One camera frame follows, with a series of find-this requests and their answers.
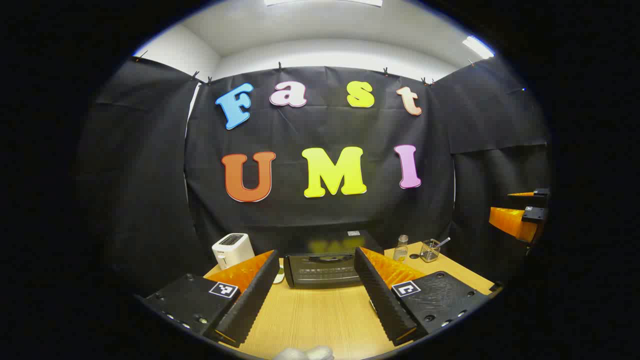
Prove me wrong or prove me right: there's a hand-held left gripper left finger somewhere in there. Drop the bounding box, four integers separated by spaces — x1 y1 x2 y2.
141 249 281 349

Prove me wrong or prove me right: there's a black backdrop cloth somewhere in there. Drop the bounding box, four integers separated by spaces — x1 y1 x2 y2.
75 55 553 301

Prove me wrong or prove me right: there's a clear glass cup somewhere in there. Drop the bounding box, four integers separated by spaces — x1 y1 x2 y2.
420 239 442 264

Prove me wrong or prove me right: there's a white toaster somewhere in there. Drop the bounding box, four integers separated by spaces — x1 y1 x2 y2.
212 233 255 271

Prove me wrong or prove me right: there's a ceiling light panel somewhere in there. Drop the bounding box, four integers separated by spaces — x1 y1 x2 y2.
462 35 496 60

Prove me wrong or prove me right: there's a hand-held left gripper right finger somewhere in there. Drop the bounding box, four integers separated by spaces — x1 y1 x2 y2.
353 246 493 347

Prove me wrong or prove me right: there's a black electric oven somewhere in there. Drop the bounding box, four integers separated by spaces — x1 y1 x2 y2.
283 229 385 289

